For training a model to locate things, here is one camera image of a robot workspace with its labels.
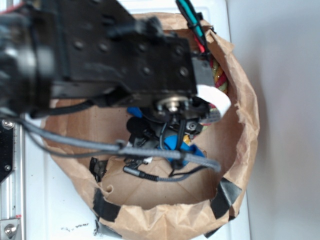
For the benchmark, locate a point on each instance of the blue plastic bottle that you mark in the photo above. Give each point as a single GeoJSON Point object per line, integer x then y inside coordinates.
{"type": "Point", "coordinates": [149, 132]}

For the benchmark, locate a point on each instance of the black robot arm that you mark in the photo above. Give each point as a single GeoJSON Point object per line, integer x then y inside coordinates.
{"type": "Point", "coordinates": [97, 51]}

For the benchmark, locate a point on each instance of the black mounting bracket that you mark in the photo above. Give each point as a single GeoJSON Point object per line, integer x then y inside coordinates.
{"type": "Point", "coordinates": [6, 149]}

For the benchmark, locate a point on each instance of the white plastic tray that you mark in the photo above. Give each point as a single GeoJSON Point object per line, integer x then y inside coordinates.
{"type": "Point", "coordinates": [53, 208]}

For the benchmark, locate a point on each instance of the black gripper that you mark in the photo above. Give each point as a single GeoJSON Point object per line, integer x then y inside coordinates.
{"type": "Point", "coordinates": [172, 120]}

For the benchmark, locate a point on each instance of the aluminium frame rail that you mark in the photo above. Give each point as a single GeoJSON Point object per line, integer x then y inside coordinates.
{"type": "Point", "coordinates": [13, 194]}

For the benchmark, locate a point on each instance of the brown paper bag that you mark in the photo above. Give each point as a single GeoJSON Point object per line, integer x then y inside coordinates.
{"type": "Point", "coordinates": [140, 209]}

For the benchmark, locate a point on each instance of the white label tag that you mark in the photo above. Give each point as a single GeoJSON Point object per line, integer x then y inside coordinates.
{"type": "Point", "coordinates": [215, 97]}

